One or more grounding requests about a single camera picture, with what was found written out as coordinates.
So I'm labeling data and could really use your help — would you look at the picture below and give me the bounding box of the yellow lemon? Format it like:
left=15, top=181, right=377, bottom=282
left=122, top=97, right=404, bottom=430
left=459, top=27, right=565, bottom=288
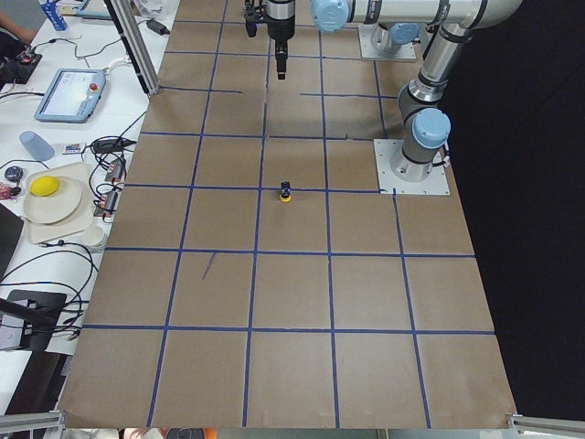
left=29, top=176, right=60, bottom=197

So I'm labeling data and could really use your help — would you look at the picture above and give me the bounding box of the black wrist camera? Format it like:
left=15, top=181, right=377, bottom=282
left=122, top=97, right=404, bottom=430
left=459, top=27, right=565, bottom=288
left=243, top=0, right=265, bottom=37

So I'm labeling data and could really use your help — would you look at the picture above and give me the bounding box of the aluminium frame post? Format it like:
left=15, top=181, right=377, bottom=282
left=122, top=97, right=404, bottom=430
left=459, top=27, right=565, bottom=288
left=104, top=0, right=159, bottom=96

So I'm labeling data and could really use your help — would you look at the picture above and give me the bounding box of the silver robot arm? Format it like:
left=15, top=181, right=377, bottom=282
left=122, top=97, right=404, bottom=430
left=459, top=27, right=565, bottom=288
left=309, top=1, right=521, bottom=121

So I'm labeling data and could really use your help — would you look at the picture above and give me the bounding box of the blue teach pendant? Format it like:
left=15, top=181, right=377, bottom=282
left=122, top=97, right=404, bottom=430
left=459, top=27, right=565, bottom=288
left=34, top=69, right=106, bottom=123

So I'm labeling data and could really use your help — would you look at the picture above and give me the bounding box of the beige round plate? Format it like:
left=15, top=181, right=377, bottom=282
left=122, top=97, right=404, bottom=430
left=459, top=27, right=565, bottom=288
left=23, top=177, right=82, bottom=224

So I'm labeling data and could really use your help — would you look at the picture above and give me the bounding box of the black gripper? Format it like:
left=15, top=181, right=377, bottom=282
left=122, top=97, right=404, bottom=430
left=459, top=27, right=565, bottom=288
left=265, top=0, right=293, bottom=80

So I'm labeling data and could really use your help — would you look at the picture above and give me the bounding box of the white paper cup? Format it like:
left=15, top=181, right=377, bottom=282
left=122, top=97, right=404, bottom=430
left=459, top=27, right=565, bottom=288
left=81, top=226, right=108, bottom=252

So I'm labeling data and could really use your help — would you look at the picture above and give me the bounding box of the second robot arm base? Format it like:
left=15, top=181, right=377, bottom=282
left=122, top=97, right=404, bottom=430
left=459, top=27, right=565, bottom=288
left=370, top=23, right=420, bottom=52

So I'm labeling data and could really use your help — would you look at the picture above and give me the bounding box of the blue plastic cup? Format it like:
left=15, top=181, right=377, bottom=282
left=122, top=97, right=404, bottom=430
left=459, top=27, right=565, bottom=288
left=19, top=131, right=55, bottom=162

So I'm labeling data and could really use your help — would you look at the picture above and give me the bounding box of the beige square tray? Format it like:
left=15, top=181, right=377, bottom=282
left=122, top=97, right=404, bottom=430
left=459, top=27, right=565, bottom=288
left=24, top=162, right=94, bottom=244

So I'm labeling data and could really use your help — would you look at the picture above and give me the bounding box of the black power adapter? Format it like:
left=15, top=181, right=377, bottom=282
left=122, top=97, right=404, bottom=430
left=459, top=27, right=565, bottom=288
left=146, top=19, right=170, bottom=36

